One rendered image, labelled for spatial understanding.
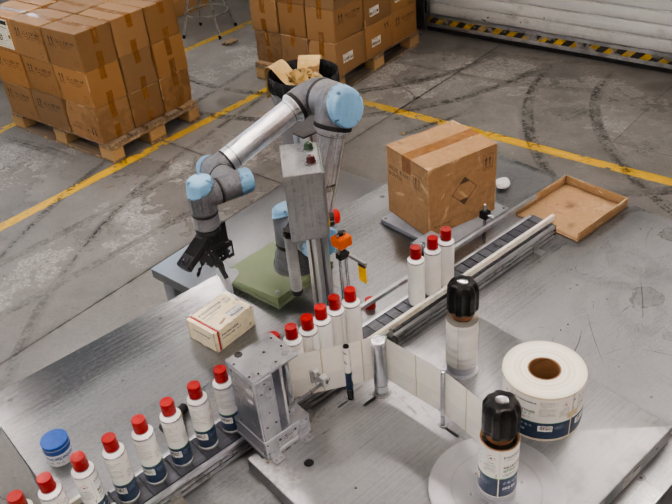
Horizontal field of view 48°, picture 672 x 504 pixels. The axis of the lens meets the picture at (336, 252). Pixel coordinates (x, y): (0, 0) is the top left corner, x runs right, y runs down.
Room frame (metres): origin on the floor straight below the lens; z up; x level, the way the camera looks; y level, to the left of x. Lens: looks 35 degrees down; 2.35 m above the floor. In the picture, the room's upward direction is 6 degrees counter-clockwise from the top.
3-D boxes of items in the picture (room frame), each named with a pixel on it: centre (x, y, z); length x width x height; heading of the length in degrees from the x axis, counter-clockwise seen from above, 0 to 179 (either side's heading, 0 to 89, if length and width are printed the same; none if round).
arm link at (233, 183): (1.90, 0.28, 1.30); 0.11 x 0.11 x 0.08; 31
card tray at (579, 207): (2.29, -0.86, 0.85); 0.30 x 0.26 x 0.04; 128
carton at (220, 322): (1.82, 0.37, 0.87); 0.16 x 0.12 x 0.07; 137
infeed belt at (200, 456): (1.68, -0.08, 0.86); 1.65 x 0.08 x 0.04; 128
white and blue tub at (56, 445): (1.37, 0.77, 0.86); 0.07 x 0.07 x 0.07
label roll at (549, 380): (1.33, -0.47, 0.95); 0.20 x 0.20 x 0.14
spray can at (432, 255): (1.84, -0.29, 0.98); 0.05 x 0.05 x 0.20
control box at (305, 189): (1.68, 0.06, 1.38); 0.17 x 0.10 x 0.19; 3
